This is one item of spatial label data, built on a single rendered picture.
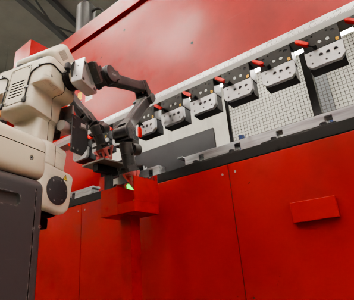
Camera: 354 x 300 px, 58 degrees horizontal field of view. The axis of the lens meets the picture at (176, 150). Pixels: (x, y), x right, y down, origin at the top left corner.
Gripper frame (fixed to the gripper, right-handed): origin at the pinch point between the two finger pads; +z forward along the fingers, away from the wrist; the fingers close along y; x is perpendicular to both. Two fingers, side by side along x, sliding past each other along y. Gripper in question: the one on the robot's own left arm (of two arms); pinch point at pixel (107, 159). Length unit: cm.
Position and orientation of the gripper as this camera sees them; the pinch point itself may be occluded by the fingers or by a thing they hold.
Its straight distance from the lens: 182.1
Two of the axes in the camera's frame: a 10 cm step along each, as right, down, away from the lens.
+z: 3.6, 9.3, 0.8
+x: -4.8, 2.5, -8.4
